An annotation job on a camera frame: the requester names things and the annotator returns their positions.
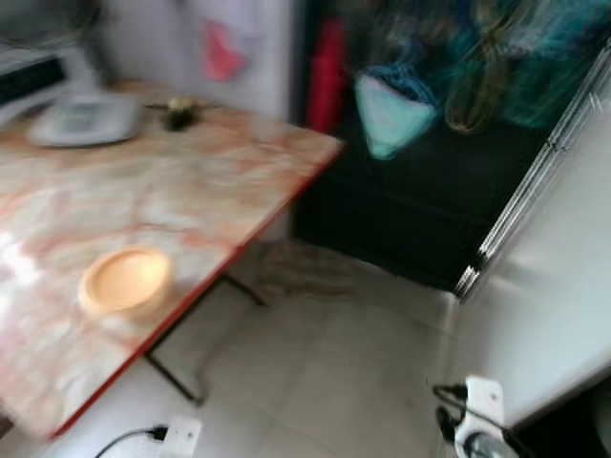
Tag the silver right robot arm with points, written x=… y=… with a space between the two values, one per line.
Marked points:
x=487 y=448

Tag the black shelf unit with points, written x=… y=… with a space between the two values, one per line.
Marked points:
x=410 y=210

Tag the teal plastic bag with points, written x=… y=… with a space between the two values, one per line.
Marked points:
x=393 y=114

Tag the patterned floor mat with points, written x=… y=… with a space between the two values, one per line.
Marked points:
x=310 y=269

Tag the red hanging item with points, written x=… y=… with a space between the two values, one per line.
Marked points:
x=326 y=76

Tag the pink hanging cloth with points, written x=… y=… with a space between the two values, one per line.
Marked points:
x=221 y=52

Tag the small dark object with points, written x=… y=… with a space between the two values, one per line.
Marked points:
x=180 y=114

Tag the orange marble folding table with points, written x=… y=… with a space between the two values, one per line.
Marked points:
x=143 y=191

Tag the orange plastic bowl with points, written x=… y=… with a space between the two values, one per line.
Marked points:
x=124 y=281

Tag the white kitchen scale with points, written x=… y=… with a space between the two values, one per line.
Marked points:
x=86 y=119

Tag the white appliance black panel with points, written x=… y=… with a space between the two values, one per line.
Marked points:
x=33 y=81

